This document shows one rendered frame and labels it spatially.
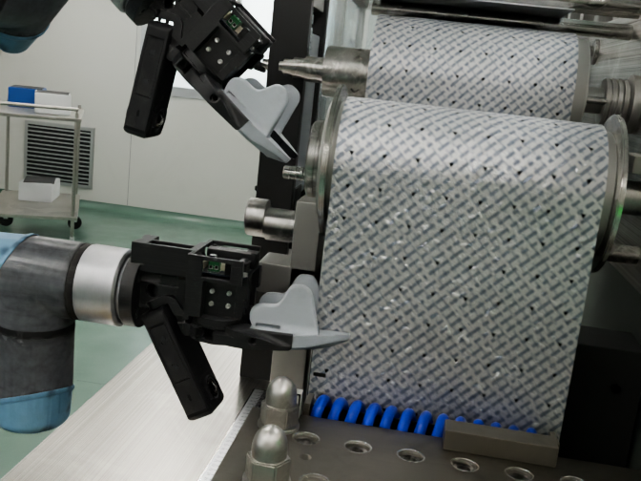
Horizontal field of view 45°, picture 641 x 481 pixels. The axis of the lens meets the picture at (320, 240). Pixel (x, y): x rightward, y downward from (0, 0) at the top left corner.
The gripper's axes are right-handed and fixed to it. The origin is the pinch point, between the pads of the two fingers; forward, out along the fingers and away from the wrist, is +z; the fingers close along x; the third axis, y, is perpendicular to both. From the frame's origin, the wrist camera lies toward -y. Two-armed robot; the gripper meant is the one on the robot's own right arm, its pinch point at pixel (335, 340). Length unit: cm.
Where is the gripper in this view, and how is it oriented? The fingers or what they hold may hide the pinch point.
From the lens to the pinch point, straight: 73.5
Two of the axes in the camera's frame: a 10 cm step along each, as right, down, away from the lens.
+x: 1.4, -1.9, 9.7
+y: 1.1, -9.7, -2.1
